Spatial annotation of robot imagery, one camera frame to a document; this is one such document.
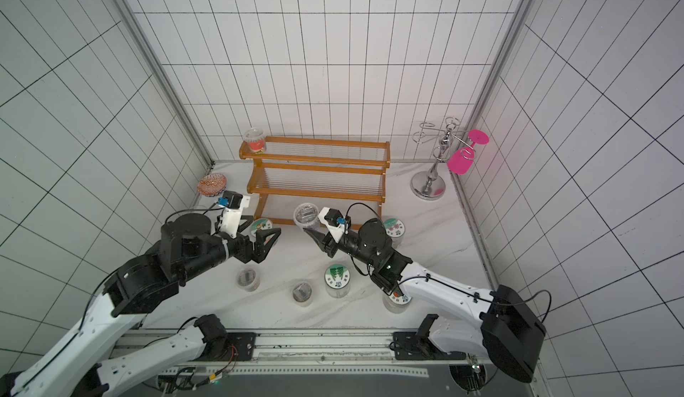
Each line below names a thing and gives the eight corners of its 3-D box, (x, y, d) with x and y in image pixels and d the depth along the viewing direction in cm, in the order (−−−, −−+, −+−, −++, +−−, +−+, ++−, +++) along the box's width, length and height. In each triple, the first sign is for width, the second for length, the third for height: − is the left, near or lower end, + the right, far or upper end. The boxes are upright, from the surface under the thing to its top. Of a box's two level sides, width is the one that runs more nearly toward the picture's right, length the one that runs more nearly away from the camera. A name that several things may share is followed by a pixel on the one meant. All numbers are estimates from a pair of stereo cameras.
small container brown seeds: (293, 307, 82) (290, 301, 77) (296, 287, 85) (293, 281, 81) (312, 307, 82) (310, 301, 77) (313, 287, 85) (312, 281, 81)
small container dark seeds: (238, 292, 84) (233, 286, 80) (243, 273, 88) (238, 267, 84) (258, 292, 84) (253, 286, 80) (262, 273, 88) (258, 267, 84)
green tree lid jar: (325, 298, 83) (323, 289, 77) (326, 273, 88) (325, 263, 82) (350, 298, 83) (350, 290, 77) (349, 274, 88) (350, 263, 82)
